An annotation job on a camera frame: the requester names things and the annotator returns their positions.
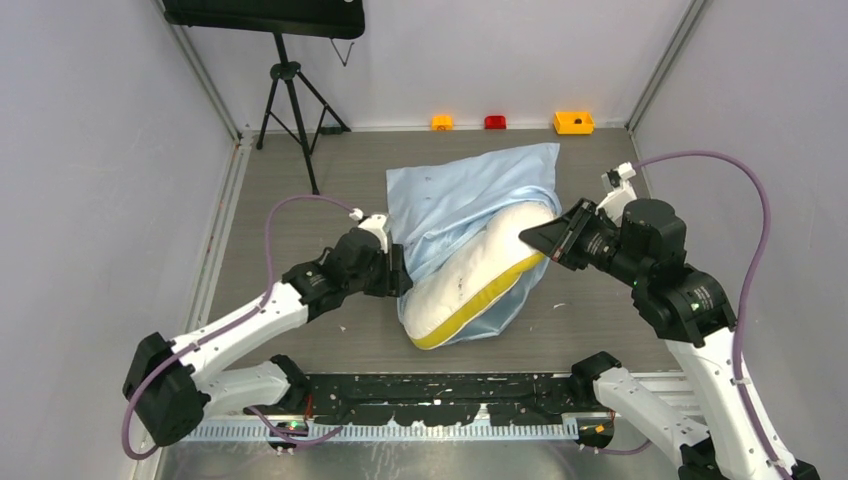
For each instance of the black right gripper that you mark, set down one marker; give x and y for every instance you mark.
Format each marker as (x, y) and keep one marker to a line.
(556, 237)

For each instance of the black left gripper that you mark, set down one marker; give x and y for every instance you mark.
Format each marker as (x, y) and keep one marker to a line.
(394, 279)

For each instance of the white pillow with yellow trim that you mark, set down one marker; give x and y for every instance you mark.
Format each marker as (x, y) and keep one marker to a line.
(481, 287)

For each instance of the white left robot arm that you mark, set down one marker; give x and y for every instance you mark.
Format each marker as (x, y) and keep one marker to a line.
(172, 385)

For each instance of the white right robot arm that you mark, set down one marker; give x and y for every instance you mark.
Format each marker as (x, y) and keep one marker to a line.
(690, 312)

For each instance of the yellow open box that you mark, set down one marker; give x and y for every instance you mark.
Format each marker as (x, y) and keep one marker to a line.
(573, 123)

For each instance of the small red block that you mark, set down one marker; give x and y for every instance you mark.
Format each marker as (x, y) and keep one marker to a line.
(495, 122)

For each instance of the small orange block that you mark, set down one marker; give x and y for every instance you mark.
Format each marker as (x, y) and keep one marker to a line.
(442, 123)

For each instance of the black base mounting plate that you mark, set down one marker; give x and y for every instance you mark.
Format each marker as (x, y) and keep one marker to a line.
(509, 399)

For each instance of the black tripod stand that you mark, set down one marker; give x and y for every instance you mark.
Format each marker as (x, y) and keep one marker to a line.
(287, 72)

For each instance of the black panel on tripod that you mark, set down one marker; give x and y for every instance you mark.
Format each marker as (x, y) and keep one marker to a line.
(326, 19)

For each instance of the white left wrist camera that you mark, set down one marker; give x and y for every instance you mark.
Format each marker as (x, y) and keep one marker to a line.
(377, 224)

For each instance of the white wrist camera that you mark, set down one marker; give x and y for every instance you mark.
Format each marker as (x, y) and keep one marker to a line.
(619, 191)
(377, 224)

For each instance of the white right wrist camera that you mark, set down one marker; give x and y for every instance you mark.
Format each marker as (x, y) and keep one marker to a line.
(619, 191)

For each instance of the aluminium rail at front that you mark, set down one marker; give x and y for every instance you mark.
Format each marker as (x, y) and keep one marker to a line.
(590, 429)

